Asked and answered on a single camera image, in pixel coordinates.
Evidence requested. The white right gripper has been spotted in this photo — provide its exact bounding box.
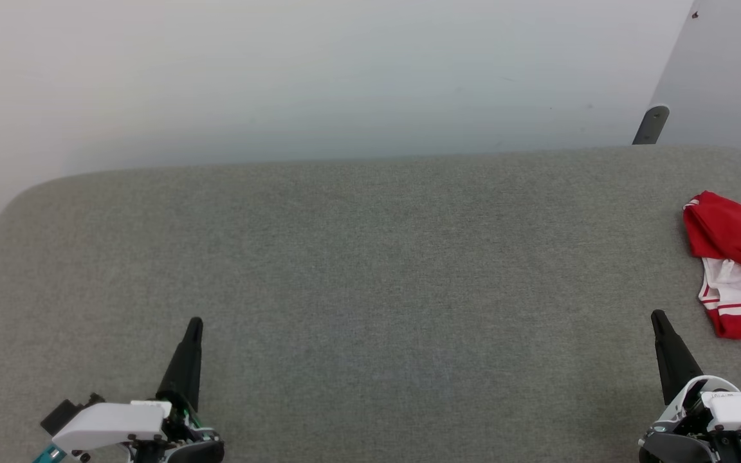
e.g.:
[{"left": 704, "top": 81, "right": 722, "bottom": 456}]
[{"left": 638, "top": 309, "right": 741, "bottom": 463}]

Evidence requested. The red and white shirt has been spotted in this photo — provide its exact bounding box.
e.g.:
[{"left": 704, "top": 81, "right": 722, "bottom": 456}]
[{"left": 682, "top": 190, "right": 741, "bottom": 341}]

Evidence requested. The grey metal bracket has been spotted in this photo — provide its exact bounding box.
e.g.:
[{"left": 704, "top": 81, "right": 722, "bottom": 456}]
[{"left": 632, "top": 105, "right": 671, "bottom": 146}]

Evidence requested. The grey fabric sofa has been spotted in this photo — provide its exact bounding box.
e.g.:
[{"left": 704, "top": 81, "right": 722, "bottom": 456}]
[{"left": 0, "top": 145, "right": 741, "bottom": 463}]

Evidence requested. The teal cable connector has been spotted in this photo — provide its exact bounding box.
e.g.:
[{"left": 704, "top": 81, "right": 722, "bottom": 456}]
[{"left": 31, "top": 444, "right": 68, "bottom": 463}]

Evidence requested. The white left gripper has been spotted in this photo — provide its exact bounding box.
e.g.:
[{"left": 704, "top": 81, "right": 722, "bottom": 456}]
[{"left": 51, "top": 316, "right": 226, "bottom": 463}]

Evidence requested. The white board panel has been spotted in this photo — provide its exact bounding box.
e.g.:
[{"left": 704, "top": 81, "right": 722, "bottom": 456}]
[{"left": 646, "top": 0, "right": 741, "bottom": 163}]

